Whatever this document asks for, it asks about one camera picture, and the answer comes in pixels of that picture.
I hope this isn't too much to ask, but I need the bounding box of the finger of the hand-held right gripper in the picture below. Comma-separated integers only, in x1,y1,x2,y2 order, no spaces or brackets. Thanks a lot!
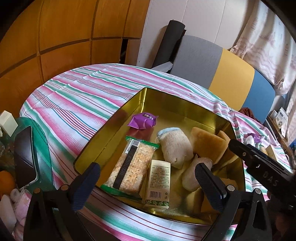
228,139,262,168

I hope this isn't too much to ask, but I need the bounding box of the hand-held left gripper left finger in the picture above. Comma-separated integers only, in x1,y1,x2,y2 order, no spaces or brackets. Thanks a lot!
23,162,101,241

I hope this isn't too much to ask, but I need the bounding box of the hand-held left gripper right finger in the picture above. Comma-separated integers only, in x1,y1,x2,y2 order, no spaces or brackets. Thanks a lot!
194,163,273,241

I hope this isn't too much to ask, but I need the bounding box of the large clear plastic bag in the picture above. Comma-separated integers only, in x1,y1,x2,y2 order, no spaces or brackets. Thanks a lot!
181,156,213,192

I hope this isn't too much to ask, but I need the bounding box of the green rice cracker packet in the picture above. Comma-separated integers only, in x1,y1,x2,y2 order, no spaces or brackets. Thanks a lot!
100,136,160,201

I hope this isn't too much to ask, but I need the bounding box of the beige sock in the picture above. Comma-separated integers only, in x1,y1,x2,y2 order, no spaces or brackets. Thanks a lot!
157,127,193,169

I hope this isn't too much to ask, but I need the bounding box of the cream box with green print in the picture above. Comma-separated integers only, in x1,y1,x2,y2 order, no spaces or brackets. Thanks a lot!
144,159,171,210

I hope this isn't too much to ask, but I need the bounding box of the gold metal tin box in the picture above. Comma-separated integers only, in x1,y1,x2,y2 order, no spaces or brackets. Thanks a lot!
73,87,245,225

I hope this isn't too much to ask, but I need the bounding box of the dark red cloth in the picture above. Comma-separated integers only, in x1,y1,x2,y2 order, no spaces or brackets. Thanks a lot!
239,107,258,120

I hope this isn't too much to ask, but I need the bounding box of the green glass table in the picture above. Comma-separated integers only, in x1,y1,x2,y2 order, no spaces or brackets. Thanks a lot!
0,117,56,241

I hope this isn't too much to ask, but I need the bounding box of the white box with blue label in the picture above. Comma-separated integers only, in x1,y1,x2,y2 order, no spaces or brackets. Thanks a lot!
269,108,289,137

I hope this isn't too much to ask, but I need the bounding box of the pink tissue pack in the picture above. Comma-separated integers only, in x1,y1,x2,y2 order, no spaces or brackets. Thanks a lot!
13,189,31,226

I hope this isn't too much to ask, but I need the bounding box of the black smartphone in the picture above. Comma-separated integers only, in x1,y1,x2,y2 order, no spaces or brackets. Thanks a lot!
14,126,38,189

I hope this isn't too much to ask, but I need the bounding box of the orange fruit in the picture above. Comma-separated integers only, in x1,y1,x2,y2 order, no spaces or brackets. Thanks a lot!
0,171,16,197

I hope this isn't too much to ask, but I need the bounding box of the grey yellow blue chair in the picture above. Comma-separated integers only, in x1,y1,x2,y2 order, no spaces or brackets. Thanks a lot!
170,35,277,123

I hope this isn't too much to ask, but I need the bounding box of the white plastic bottle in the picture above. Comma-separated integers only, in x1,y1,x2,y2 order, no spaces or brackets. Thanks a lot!
0,194,17,232

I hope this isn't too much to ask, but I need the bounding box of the pink green striped tablecloth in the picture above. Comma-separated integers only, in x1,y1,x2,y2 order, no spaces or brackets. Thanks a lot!
20,64,292,241

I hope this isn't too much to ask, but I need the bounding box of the white carton box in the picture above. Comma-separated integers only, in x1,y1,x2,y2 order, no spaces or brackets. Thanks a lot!
0,111,18,136

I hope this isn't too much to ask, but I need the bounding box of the printed pink bedding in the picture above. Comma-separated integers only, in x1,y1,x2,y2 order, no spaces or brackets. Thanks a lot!
228,0,296,95

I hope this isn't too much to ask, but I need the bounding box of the black rolled mat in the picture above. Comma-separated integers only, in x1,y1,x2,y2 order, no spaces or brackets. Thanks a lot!
151,20,186,69

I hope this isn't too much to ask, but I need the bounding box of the wooden wardrobe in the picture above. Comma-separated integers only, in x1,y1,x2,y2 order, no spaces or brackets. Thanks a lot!
0,0,151,112

